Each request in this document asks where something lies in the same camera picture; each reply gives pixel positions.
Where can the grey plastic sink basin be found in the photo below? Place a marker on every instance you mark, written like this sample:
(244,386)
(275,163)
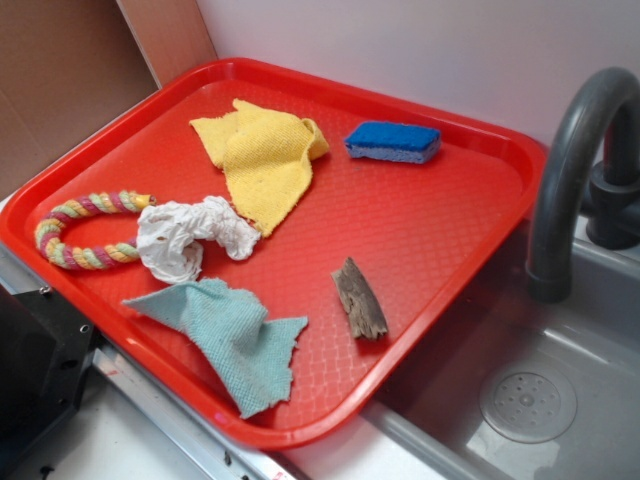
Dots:
(430,403)

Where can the brown cardboard panel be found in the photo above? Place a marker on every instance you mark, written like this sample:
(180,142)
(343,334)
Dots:
(68,68)

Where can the sink drain cover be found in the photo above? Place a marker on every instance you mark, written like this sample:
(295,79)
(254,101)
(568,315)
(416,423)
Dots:
(526,405)

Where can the crumpled white paper towel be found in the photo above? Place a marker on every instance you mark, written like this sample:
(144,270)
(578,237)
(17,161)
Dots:
(170,236)

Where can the blue sponge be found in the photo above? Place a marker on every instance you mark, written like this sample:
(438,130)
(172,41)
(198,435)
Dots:
(394,142)

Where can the brown wood chip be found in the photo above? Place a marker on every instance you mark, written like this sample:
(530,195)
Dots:
(364,313)

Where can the light blue cloth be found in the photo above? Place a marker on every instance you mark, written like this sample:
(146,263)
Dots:
(250,353)

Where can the multicolour rope ring toy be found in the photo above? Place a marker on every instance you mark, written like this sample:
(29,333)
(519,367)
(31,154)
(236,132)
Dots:
(48,232)

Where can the red plastic tray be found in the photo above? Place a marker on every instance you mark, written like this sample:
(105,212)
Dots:
(418,233)

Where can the grey curved faucet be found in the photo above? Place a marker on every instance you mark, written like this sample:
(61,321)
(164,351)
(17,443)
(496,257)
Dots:
(592,169)

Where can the yellow cloth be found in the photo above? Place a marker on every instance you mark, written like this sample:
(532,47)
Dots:
(266,156)

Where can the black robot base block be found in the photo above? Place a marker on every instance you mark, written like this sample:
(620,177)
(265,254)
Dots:
(47,346)

